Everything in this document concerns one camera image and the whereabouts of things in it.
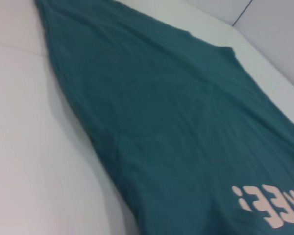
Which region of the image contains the teal FREE print t-shirt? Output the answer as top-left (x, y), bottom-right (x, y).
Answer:
top-left (34, 0), bottom-right (294, 235)

